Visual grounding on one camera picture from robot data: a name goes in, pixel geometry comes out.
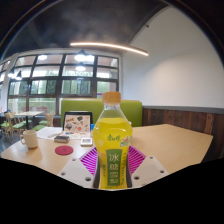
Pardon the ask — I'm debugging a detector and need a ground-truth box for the wooden dining table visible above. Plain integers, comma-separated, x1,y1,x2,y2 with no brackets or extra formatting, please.
13,110,44,129

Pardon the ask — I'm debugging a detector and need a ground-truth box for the curved ceiling light strip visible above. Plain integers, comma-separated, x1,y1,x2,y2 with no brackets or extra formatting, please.
69,41,150,57

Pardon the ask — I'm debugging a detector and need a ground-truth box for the white ribbed mug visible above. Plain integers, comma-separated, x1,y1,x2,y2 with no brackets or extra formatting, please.
19,129,39,149

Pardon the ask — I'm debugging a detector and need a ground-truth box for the group of pendant lamps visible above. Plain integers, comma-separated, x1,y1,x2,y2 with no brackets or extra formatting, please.
8,49,96,81

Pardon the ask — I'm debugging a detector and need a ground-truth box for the green upholstered bench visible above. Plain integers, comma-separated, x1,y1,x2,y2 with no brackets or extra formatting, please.
60,98,144,128

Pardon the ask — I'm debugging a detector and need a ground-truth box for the white printed paper sheet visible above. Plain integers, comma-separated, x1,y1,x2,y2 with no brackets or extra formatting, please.
35,126,64,140

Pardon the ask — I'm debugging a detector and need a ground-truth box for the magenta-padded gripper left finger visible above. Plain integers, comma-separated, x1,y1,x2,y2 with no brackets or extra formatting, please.
57,146,101,190

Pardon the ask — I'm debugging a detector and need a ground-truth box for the small dark flat box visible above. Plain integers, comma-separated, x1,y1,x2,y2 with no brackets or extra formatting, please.
53,134,71,144

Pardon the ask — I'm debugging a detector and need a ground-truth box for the group of green-seated wooden chairs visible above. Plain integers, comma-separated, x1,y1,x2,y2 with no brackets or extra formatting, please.
0,111,56,143

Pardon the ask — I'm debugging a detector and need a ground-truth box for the yellow drink bottle green label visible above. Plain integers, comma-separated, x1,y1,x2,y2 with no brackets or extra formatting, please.
92,91,134,190

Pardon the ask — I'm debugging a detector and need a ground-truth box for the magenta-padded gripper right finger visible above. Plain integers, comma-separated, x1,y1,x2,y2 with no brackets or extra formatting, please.
125,144,169,189

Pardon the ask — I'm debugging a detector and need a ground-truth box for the flat round red coaster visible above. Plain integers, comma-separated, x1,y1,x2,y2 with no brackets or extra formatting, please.
54,144,74,156

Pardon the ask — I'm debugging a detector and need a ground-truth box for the black-framed tablet with pictures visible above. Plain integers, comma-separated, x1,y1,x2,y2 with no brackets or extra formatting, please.
61,110,94,139

